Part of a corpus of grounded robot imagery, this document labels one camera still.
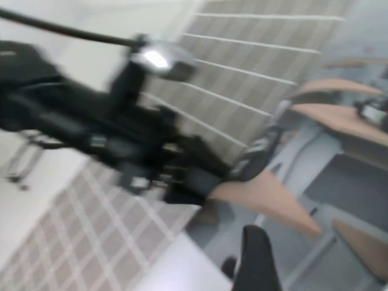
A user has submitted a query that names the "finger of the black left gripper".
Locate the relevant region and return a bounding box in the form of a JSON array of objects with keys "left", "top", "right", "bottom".
[
  {"left": 165, "top": 171, "right": 221, "bottom": 207},
  {"left": 181, "top": 136, "right": 233, "bottom": 182}
]

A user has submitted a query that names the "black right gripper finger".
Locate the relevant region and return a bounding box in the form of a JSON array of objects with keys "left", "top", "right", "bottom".
[{"left": 232, "top": 226, "right": 283, "bottom": 291}]

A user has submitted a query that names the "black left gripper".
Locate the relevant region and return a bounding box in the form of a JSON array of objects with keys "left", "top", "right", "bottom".
[{"left": 8, "top": 81, "right": 195, "bottom": 195}]

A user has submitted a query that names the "grey checked tablecloth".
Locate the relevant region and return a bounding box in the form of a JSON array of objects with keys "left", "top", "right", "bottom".
[{"left": 0, "top": 0, "right": 349, "bottom": 291}]

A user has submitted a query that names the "metal stand frame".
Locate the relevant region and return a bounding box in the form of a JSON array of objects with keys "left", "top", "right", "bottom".
[{"left": 5, "top": 133, "right": 42, "bottom": 190}]

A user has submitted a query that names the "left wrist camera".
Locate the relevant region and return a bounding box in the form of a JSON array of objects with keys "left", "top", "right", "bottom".
[{"left": 130, "top": 38, "right": 198, "bottom": 81}]

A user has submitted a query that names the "black left camera cable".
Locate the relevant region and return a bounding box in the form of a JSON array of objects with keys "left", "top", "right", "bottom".
[{"left": 0, "top": 7, "right": 146, "bottom": 48}]

